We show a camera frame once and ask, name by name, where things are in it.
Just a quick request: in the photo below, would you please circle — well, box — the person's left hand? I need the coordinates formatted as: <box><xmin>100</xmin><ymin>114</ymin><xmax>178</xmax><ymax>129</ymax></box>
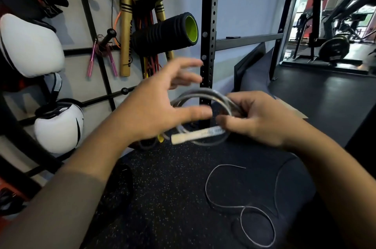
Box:
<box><xmin>113</xmin><ymin>57</ymin><xmax>213</xmax><ymax>144</ymax></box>

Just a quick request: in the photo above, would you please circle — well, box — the person's right hand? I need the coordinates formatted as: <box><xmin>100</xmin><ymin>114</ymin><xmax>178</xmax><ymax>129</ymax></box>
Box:
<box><xmin>216</xmin><ymin>91</ymin><xmax>312</xmax><ymax>150</ymax></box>

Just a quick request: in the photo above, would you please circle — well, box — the white jump rope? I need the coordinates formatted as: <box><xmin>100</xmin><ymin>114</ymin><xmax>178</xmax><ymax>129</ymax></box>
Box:
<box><xmin>163</xmin><ymin>87</ymin><xmax>298</xmax><ymax>249</ymax></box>

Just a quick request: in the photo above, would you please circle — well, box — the pink jump rope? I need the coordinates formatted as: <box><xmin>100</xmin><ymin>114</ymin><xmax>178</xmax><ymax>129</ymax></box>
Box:
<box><xmin>87</xmin><ymin>34</ymin><xmax>119</xmax><ymax>78</ymax></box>

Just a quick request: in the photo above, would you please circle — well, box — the person's right forearm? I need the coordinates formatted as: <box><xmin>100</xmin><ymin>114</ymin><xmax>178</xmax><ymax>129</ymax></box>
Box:
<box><xmin>287</xmin><ymin>131</ymin><xmax>376</xmax><ymax>249</ymax></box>

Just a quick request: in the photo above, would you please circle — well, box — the person's left forearm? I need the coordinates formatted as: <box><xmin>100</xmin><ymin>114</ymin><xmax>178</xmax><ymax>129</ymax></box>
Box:
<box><xmin>0</xmin><ymin>128</ymin><xmax>133</xmax><ymax>249</ymax></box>

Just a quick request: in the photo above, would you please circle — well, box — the flat cardboard piece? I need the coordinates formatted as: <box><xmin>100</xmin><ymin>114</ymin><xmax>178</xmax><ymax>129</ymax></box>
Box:
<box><xmin>279</xmin><ymin>98</ymin><xmax>309</xmax><ymax>120</ymax></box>

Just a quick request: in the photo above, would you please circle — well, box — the red resistance bands bundle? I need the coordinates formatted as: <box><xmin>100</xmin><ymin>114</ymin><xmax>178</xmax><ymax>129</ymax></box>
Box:
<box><xmin>138</xmin><ymin>11</ymin><xmax>161</xmax><ymax>79</ymax></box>

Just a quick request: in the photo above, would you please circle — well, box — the grey folded floor mat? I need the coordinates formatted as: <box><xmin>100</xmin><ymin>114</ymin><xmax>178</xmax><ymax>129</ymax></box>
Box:
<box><xmin>233</xmin><ymin>42</ymin><xmax>277</xmax><ymax>97</ymax></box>

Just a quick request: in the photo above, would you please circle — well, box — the black foam roller green core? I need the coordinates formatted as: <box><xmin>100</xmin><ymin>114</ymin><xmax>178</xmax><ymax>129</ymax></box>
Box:
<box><xmin>131</xmin><ymin>12</ymin><xmax>199</xmax><ymax>57</ymax></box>

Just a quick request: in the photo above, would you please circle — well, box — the long gold stick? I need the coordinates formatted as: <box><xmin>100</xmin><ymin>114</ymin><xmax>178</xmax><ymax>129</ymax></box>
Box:
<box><xmin>119</xmin><ymin>0</ymin><xmax>134</xmax><ymax>77</ymax></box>

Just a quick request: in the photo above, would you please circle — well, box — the small white boxing glove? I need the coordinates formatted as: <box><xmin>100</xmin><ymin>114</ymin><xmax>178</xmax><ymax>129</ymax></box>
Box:
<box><xmin>34</xmin><ymin>102</ymin><xmax>85</xmax><ymax>155</ymax></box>

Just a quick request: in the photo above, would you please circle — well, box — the short gold stick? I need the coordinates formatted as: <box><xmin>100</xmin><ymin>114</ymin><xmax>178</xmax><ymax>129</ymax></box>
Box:
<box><xmin>154</xmin><ymin>1</ymin><xmax>175</xmax><ymax>62</ymax></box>

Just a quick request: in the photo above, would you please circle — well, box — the black exercise machine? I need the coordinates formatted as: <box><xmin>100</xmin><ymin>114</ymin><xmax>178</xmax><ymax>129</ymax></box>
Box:
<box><xmin>293</xmin><ymin>0</ymin><xmax>376</xmax><ymax>65</ymax></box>

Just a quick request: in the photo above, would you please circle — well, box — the large white boxing glove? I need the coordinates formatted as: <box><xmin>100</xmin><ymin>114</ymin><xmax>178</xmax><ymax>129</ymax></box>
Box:
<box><xmin>0</xmin><ymin>13</ymin><xmax>65</xmax><ymax>78</ymax></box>

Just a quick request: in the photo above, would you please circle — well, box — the thin orange cord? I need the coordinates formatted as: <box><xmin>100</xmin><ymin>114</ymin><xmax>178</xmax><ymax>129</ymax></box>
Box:
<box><xmin>113</xmin><ymin>11</ymin><xmax>121</xmax><ymax>48</ymax></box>

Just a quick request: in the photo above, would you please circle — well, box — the orange strap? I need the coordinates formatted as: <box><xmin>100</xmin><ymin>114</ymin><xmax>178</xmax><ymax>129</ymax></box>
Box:
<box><xmin>0</xmin><ymin>177</ymin><xmax>31</xmax><ymax>226</ymax></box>

